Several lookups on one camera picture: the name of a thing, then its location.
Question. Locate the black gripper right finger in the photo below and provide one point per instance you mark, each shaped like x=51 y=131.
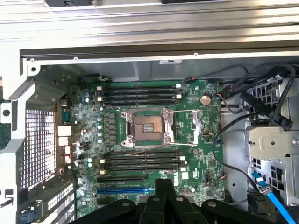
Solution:
x=180 y=210

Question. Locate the short black expansion slot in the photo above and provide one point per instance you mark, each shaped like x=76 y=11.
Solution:
x=106 y=202

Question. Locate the black box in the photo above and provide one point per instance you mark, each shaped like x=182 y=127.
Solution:
x=67 y=2

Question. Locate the metal locking lever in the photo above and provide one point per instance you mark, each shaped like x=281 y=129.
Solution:
x=187 y=144

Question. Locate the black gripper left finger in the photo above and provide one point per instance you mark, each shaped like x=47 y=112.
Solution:
x=154 y=210

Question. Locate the RAM slot black latches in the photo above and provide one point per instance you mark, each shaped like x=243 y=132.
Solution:
x=140 y=101
x=140 y=164
x=140 y=154

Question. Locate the green motherboard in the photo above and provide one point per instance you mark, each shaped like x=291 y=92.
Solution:
x=198 y=130

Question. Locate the round coin battery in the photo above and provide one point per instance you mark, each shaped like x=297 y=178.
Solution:
x=205 y=100

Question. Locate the grey metal disk bay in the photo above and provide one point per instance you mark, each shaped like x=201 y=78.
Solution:
x=268 y=140

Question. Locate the long black expansion slot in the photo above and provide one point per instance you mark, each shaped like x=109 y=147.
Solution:
x=121 y=179

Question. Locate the grey metal PC case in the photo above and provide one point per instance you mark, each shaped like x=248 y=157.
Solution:
x=140 y=67

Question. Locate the blue expansion slot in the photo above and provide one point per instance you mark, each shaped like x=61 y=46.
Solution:
x=121 y=190

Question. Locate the CPU socket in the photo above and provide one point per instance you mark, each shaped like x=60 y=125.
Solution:
x=147 y=126

